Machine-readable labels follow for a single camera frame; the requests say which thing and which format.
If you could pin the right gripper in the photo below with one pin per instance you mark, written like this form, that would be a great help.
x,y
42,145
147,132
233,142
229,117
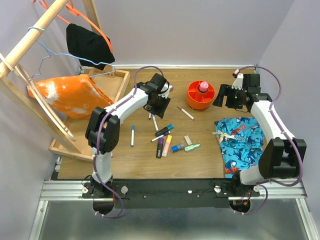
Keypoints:
x,y
226,90

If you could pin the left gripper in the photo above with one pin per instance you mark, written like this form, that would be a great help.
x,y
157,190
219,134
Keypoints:
x,y
160,111

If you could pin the purple cap white marker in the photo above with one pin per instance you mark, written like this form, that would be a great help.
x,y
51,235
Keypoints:
x,y
155,123

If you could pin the orange round organizer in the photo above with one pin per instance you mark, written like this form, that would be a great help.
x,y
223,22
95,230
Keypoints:
x,y
198,100

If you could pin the pink cap glue stick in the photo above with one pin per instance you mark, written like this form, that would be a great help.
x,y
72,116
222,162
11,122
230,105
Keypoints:
x,y
203,87

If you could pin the brown cap white marker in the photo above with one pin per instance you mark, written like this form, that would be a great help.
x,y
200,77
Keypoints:
x,y
185,112

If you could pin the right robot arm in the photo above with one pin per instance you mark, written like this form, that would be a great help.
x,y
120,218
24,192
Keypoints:
x,y
283,153

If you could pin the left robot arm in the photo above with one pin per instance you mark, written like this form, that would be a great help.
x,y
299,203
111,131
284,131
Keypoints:
x,y
103,129

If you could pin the blue cap black highlighter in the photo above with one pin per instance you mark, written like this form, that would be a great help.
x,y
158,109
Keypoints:
x,y
164,130

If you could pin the blue cap white marker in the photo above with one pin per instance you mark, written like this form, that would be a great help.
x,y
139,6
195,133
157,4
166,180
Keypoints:
x,y
132,139

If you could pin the white marker thin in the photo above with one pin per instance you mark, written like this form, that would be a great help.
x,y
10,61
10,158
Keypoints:
x,y
161,136

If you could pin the yellow cap pink highlighter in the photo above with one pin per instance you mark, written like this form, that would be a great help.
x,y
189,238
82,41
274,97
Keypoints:
x,y
166,146

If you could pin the purple cap black highlighter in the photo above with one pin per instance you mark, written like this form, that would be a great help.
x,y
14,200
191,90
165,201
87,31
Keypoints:
x,y
159,150

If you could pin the blue shark print shorts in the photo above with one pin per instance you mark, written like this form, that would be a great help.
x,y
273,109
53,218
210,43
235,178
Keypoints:
x,y
241,141

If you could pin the small beige eraser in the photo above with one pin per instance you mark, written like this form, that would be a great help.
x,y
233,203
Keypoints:
x,y
188,141

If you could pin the blue cap grey glue stick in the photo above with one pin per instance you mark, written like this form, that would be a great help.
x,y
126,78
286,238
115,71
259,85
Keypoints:
x,y
178,147

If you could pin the green highlighter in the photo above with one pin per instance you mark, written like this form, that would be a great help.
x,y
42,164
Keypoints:
x,y
192,147

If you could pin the orange tie-dye cloth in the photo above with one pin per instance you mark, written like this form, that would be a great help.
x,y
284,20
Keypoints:
x,y
76,96

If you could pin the black cloth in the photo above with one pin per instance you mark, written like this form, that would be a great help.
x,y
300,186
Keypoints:
x,y
86,44

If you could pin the orange hanger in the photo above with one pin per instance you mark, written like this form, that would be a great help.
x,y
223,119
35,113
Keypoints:
x,y
95,28

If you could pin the wooden clothes rack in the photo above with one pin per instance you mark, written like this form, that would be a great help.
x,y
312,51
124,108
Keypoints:
x,y
46,117

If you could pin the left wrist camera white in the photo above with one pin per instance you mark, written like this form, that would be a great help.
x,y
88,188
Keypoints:
x,y
167,89

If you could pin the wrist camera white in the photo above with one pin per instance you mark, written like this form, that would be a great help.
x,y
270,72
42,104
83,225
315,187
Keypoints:
x,y
238,81
167,89

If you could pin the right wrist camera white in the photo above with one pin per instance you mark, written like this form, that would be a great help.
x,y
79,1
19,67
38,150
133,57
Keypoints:
x,y
238,81

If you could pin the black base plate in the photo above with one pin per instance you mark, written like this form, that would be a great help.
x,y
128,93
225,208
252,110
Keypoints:
x,y
166,193

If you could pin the aluminium rail frame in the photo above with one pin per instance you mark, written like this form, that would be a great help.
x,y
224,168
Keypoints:
x,y
279,214

